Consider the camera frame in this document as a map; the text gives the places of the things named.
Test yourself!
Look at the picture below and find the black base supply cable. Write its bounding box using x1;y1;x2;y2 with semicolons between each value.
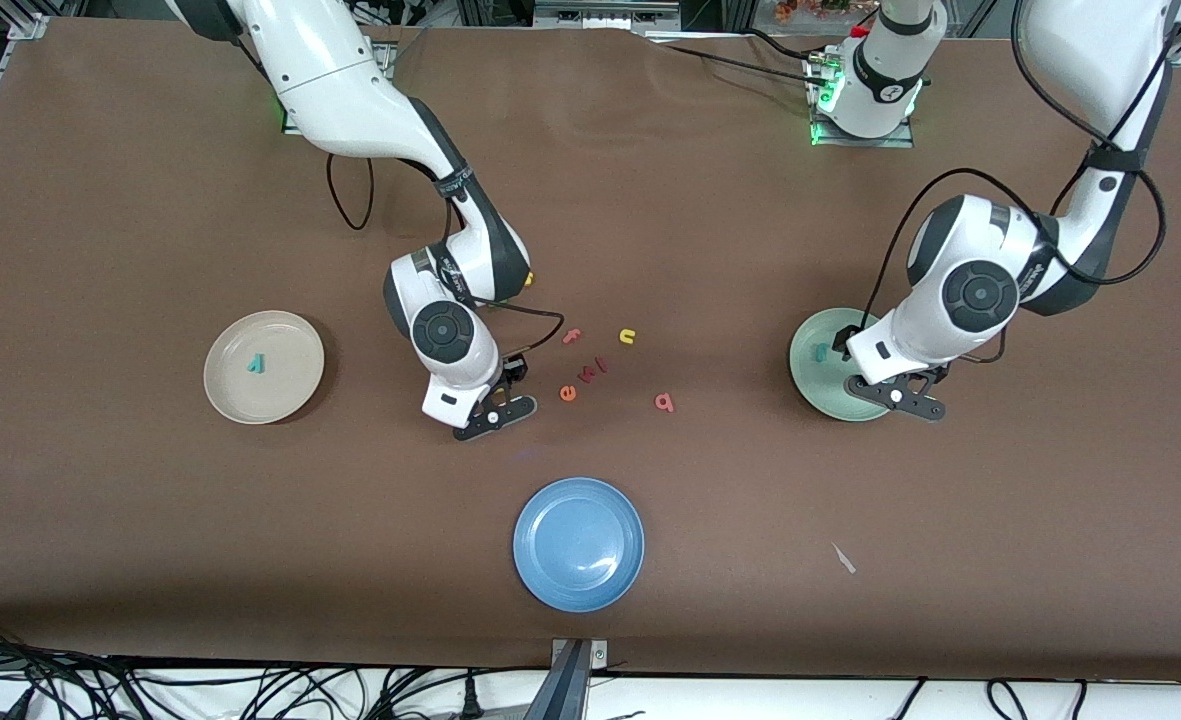
650;42;829;89
740;28;831;63

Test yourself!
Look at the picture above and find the beige brown plate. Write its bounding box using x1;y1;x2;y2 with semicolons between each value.
202;309;327;426

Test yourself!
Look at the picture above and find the grey metal mount bracket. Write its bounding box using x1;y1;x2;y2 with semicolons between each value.
525;638;611;720

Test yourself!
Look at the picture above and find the pale green plate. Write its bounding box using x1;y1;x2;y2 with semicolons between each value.
788;306;896;423

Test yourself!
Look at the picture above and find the blue plate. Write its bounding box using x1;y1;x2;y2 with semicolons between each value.
512;476;646;613

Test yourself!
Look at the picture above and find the grey box device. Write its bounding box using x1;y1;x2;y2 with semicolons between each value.
533;0;681;31

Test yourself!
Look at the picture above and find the brown table cover sheet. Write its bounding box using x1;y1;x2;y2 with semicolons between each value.
0;20;1181;683

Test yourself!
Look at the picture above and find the black floor cable tangle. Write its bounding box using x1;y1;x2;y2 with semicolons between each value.
0;620;551;720

